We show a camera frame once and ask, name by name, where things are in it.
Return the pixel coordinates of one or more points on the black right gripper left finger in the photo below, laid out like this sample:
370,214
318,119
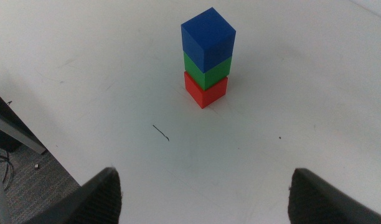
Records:
97,202

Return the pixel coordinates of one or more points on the dark metal frame bar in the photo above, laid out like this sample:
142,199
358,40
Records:
10,124

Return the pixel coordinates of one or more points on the green cube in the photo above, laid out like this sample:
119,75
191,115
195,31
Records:
209,79

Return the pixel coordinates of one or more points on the blue cube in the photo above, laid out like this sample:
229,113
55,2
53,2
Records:
209,37

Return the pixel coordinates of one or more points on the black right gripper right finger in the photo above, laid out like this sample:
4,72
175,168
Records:
315,205

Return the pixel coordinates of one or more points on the red cube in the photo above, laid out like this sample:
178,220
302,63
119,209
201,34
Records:
209,95

